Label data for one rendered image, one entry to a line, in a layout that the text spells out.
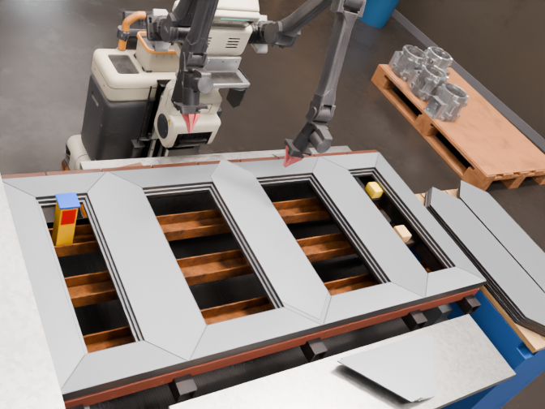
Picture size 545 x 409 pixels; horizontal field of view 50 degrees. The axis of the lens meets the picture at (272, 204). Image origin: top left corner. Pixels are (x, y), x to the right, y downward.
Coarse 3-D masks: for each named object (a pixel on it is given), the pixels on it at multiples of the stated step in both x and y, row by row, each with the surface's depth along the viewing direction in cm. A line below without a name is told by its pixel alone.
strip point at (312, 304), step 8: (304, 296) 184; (312, 296) 185; (320, 296) 186; (288, 304) 179; (296, 304) 180; (304, 304) 181; (312, 304) 182; (320, 304) 183; (312, 312) 180; (320, 312) 181
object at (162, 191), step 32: (160, 192) 200; (192, 192) 206; (320, 192) 229; (384, 192) 246; (96, 224) 178; (416, 224) 234; (64, 288) 159; (128, 320) 159; (320, 320) 179; (352, 320) 186; (224, 352) 160; (64, 384) 138
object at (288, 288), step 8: (312, 272) 193; (272, 280) 184; (280, 280) 185; (288, 280) 186; (296, 280) 188; (304, 280) 189; (312, 280) 190; (320, 280) 191; (280, 288) 183; (288, 288) 184; (296, 288) 185; (304, 288) 186; (312, 288) 187; (320, 288) 188; (280, 296) 180; (288, 296) 181; (296, 296) 182
